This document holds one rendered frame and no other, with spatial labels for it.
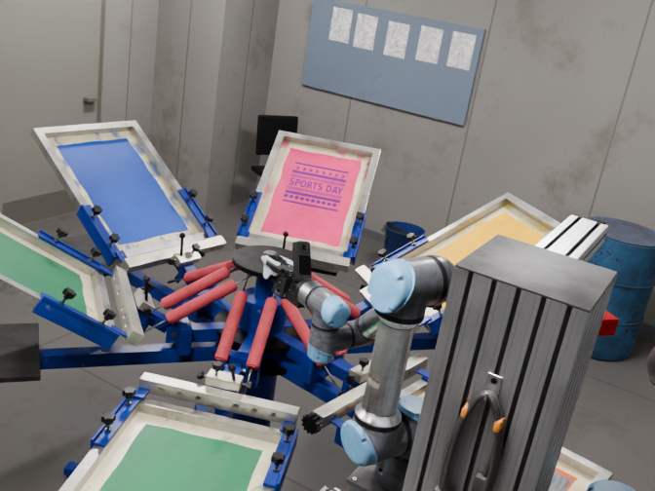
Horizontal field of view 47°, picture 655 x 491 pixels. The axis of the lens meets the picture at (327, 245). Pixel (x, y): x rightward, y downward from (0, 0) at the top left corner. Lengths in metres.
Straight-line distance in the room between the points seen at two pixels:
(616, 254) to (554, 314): 4.43
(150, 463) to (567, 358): 1.52
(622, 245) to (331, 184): 2.47
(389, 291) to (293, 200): 2.36
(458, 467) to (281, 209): 2.60
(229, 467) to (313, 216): 1.76
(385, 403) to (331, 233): 2.12
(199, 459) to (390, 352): 0.99
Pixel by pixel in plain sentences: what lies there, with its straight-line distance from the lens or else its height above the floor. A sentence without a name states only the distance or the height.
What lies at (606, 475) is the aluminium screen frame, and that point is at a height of 0.99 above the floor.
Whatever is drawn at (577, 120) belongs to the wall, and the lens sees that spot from 6.59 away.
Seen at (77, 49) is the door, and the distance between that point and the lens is 6.85.
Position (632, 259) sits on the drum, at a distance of 5.80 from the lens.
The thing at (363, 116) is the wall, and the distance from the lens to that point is 7.28.
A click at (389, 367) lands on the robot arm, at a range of 1.78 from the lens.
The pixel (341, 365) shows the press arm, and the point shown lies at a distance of 2.98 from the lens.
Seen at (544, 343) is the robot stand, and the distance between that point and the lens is 1.38.
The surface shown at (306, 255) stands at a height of 1.74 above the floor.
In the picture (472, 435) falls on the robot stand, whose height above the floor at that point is 1.71.
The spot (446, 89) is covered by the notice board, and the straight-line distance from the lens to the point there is 6.88.
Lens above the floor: 2.51
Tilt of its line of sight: 21 degrees down
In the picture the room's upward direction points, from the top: 9 degrees clockwise
